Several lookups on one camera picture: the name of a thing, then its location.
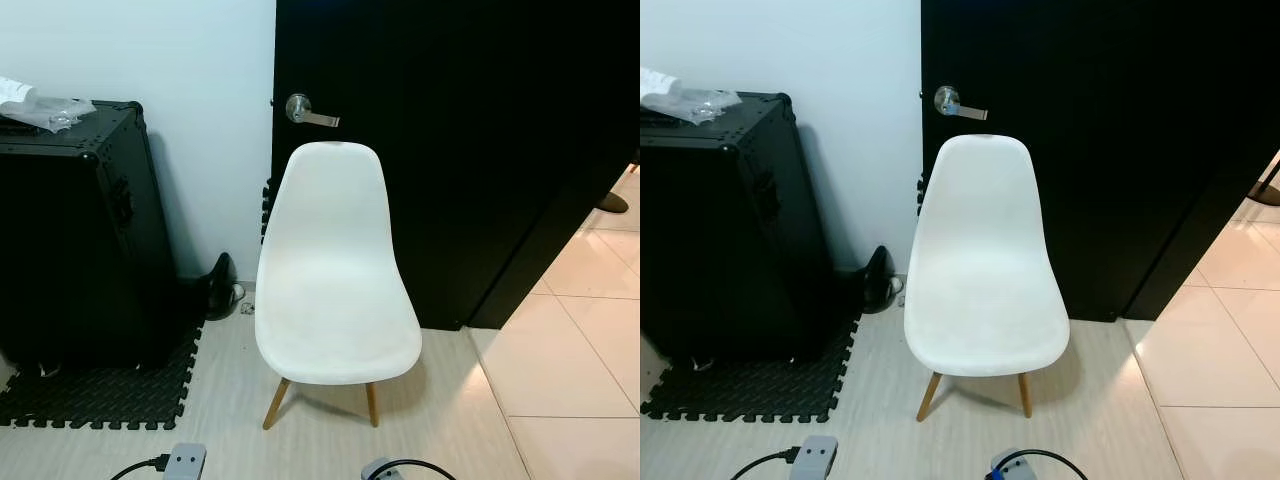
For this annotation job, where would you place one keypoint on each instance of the black door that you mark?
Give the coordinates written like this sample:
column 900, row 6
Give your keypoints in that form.
column 1120, row 100
column 480, row 100

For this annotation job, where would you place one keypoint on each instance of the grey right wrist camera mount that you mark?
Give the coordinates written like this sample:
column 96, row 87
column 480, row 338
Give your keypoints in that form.
column 1010, row 468
column 380, row 470

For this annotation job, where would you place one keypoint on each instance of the black flight case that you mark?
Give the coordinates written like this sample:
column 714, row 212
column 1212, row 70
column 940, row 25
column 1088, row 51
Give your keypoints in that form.
column 720, row 230
column 70, row 240

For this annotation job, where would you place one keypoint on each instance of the black foam puzzle mat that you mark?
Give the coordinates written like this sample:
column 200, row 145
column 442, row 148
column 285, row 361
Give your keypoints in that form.
column 760, row 392
column 100, row 395

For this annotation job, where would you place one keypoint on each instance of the black curved floor object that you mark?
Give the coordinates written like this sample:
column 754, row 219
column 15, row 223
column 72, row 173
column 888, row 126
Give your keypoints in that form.
column 220, row 285
column 878, row 280

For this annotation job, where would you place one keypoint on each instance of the white plastic shell chair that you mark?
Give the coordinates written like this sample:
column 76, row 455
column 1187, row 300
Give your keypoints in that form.
column 985, row 290
column 335, row 300

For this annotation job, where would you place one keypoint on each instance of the white paper packet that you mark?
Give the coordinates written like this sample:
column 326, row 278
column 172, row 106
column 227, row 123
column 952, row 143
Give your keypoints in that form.
column 12, row 90
column 652, row 82

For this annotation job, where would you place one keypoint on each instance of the dark stand foot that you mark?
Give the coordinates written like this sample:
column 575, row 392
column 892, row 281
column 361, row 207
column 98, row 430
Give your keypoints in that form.
column 1262, row 190
column 612, row 202

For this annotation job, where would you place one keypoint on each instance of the clear crumpled plastic bag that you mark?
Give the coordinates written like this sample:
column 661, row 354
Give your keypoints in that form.
column 700, row 102
column 60, row 110

